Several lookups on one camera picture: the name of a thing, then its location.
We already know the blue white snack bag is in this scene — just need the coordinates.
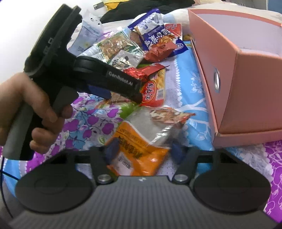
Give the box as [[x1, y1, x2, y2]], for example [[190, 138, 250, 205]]
[[128, 8, 188, 57]]

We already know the brown clear snack packet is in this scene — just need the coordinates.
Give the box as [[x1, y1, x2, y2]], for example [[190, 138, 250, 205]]
[[149, 107, 195, 125]]

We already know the small red snack packet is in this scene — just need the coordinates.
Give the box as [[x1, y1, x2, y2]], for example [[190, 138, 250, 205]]
[[164, 23, 183, 40]]

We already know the green peanut snack packet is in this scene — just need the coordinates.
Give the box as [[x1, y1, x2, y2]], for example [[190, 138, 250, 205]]
[[79, 29, 145, 66]]

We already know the red yellow cracker packet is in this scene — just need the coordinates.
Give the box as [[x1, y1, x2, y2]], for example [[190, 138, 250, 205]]
[[140, 68, 166, 107]]

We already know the floral purple bedsheet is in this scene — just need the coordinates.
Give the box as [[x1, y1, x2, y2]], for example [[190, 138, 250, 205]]
[[4, 49, 281, 221]]

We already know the black clothing pile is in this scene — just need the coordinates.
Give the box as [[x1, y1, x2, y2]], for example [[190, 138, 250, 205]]
[[100, 0, 195, 23]]

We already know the white plush toy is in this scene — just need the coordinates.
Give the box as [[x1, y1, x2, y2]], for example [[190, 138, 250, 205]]
[[163, 9, 189, 23]]

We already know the clear blue plastic bag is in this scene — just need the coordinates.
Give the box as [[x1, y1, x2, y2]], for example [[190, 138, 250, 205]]
[[67, 10, 104, 56]]

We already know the orange bread snack packet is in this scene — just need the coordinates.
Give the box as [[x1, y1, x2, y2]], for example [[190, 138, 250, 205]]
[[106, 106, 184, 177]]

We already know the pink cardboard box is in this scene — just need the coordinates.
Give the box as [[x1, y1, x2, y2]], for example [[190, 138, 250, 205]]
[[188, 9, 281, 147]]

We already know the red foil snack packet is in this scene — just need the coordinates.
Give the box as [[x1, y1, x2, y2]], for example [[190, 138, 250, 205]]
[[123, 63, 166, 82]]

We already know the person's left hand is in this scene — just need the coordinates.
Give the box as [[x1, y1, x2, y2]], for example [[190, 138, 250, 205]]
[[1, 73, 73, 154]]

